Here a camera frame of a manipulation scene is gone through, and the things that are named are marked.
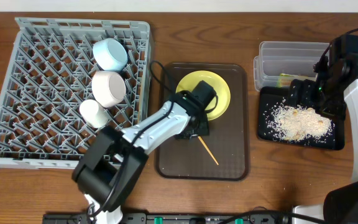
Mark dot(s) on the pile of rice waste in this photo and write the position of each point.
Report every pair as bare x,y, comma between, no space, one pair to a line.
295,124

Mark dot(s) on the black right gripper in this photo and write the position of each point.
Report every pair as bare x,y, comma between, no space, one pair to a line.
305,92

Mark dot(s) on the grey plastic dish rack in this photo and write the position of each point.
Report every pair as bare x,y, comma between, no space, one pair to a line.
49,76

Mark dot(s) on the light blue bowl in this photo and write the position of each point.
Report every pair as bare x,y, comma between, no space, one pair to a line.
110,55

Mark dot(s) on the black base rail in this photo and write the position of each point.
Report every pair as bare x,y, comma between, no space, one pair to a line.
255,216

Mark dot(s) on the yellow round plate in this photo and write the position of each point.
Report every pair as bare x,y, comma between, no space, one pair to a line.
220,86

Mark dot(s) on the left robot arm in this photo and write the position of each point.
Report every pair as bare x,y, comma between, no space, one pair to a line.
109,170

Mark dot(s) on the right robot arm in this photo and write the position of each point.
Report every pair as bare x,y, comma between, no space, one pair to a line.
341,205

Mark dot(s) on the clear plastic waste bin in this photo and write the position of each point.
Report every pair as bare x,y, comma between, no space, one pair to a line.
294,58

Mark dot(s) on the white cup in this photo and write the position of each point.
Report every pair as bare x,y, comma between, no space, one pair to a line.
93,113

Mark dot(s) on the yellow green snack wrapper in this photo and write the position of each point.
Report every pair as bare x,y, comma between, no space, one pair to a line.
284,80

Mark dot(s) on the pink-rimmed white bowl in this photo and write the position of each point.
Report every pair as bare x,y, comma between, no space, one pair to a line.
108,88

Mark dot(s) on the brown serving tray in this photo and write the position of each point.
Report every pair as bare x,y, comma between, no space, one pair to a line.
228,138

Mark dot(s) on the black waste tray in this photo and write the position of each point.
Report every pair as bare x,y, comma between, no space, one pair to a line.
271,98

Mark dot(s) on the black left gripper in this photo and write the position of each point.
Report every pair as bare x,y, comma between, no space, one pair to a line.
188,134

